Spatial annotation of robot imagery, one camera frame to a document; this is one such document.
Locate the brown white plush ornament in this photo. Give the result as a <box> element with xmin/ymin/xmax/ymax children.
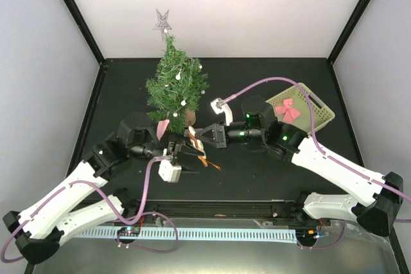
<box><xmin>188</xmin><ymin>126</ymin><xmax>222</xmax><ymax>171</ymax></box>

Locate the pink cone ornament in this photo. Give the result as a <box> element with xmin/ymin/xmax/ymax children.
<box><xmin>156</xmin><ymin>119</ymin><xmax>170</xmax><ymax>141</ymax></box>

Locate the small green christmas tree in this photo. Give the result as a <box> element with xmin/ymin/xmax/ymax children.
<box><xmin>146</xmin><ymin>35</ymin><xmax>209</xmax><ymax>134</ymax></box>

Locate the string of white lights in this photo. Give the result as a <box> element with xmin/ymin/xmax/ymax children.
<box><xmin>149</xmin><ymin>58</ymin><xmax>208</xmax><ymax>117</ymax></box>

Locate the pink star ornament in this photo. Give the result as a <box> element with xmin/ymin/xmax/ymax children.
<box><xmin>274</xmin><ymin>98</ymin><xmax>301</xmax><ymax>124</ymax></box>

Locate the green plastic basket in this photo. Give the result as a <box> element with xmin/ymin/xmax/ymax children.
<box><xmin>266</xmin><ymin>83</ymin><xmax>335</xmax><ymax>135</ymax></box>

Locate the silver star tree topper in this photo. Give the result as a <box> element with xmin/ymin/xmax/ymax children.
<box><xmin>153</xmin><ymin>9</ymin><xmax>172</xmax><ymax>41</ymax></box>

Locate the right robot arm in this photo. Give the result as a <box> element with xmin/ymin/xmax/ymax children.
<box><xmin>195</xmin><ymin>96</ymin><xmax>403</xmax><ymax>237</ymax></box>

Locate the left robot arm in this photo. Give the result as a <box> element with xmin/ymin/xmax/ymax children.
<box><xmin>1</xmin><ymin>112</ymin><xmax>206</xmax><ymax>264</ymax></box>

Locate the small circuit board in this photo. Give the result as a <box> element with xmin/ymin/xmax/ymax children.
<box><xmin>117</xmin><ymin>226</ymin><xmax>140</xmax><ymax>237</ymax></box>

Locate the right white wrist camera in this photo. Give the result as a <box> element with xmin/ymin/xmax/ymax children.
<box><xmin>210</xmin><ymin>98</ymin><xmax>233</xmax><ymax>126</ymax></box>

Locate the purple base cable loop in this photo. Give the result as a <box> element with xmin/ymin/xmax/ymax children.
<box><xmin>116</xmin><ymin>211</ymin><xmax>179</xmax><ymax>253</ymax></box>

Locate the black aluminium rail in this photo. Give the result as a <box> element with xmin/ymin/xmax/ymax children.
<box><xmin>96</xmin><ymin>199</ymin><xmax>389</xmax><ymax>227</ymax></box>

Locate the light blue slotted cable duct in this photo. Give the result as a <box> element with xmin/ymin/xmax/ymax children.
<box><xmin>77</xmin><ymin>226</ymin><xmax>297</xmax><ymax>244</ymax></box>

